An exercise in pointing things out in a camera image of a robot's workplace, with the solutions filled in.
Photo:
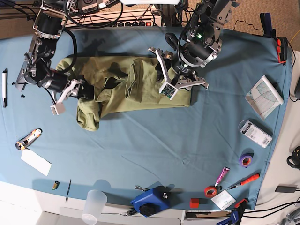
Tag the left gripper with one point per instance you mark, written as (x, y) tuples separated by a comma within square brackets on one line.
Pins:
[(173, 75)]

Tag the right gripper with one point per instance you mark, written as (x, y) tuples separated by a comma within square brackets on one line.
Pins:
[(78, 88)]

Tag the green t-shirt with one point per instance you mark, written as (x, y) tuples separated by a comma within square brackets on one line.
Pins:
[(121, 84)]

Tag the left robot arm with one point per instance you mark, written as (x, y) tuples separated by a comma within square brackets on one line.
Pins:
[(198, 44)]

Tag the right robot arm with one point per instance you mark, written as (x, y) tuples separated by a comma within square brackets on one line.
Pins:
[(49, 25)]

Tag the power strip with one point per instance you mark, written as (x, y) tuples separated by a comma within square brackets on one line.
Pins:
[(138, 23)]

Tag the black remote control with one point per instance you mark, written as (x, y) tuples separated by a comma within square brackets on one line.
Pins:
[(20, 85)]

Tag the white marker pen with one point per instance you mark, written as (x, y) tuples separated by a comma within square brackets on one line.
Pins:
[(4, 87)]

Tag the orange utility knife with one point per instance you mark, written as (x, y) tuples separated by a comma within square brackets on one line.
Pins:
[(28, 139)]

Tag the blue tablecloth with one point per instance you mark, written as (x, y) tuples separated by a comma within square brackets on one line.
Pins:
[(184, 148)]

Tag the white paper card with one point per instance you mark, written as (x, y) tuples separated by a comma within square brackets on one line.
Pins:
[(36, 161)]

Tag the small green battery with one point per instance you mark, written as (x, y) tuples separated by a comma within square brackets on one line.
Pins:
[(55, 185)]

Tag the pink glue tube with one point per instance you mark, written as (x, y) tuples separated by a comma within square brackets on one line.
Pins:
[(225, 170)]

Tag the purple tape roll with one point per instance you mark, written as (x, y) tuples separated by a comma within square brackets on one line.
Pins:
[(246, 160)]

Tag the clear plastic case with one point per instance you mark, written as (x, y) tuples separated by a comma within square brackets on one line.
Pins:
[(254, 133)]

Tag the black tweezers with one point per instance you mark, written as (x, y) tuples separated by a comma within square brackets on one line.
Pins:
[(68, 190)]

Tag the blue clamp top right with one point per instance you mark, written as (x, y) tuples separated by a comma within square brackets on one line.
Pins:
[(268, 31)]

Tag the blue clamp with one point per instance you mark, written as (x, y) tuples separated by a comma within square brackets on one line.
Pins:
[(268, 31), (234, 218)]

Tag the clear plastic cup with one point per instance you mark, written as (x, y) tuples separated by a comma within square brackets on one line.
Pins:
[(94, 205)]

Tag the red tape roll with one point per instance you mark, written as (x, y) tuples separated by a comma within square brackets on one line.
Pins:
[(211, 191)]

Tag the blue plastic device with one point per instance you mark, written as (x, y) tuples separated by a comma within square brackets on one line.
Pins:
[(151, 201)]

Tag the orange black clamp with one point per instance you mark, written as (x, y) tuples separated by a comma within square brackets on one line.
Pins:
[(282, 49)]

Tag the red block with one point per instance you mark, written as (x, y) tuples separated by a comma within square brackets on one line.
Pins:
[(194, 203)]

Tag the orange screwdriver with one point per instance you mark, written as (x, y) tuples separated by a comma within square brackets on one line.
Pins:
[(245, 181)]

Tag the white square card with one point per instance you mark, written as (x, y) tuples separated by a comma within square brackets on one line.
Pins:
[(223, 200)]

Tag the blue clamp bottom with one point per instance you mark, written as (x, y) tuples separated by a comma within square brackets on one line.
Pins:
[(234, 218)]

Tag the black power adapter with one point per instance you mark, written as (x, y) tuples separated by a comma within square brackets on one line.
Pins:
[(285, 189)]

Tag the keys on ring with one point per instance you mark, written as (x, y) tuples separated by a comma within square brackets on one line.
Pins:
[(129, 212)]

